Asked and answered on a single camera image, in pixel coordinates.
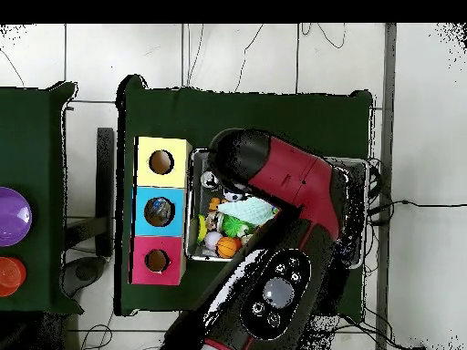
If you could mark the orange toy basketball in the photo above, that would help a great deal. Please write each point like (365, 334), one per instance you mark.
(227, 247)

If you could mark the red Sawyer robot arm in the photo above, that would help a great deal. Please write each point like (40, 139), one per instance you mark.
(292, 171)

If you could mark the white toy baseball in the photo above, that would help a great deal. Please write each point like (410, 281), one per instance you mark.
(212, 240)

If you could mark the wooden three-hole box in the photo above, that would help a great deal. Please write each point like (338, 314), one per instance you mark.
(160, 180)

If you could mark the dark green table cloth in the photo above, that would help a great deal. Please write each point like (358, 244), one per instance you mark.
(255, 109)

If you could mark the small green koosh ball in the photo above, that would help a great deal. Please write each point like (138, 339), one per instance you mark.
(233, 226)

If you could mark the orange bowl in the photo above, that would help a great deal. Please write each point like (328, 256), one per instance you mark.
(11, 275)

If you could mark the toy soccer ball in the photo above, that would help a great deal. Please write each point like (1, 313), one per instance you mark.
(232, 196)

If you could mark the black stand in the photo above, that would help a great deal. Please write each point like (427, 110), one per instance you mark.
(105, 182)

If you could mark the silver drink can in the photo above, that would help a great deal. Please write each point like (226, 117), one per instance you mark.
(209, 179)

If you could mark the purple bowl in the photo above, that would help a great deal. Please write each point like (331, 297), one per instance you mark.
(12, 217)

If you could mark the yellow toy banana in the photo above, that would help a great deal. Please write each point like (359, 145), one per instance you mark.
(201, 228)

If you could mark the mint green knitted cloth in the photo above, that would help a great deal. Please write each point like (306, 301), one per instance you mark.
(248, 211)

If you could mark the orange plastic toy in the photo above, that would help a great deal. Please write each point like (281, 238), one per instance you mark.
(215, 203)

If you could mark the silver mesh bin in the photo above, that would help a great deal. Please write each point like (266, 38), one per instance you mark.
(199, 253)

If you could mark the dark green side-table cloth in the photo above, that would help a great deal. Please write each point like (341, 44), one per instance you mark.
(47, 146)

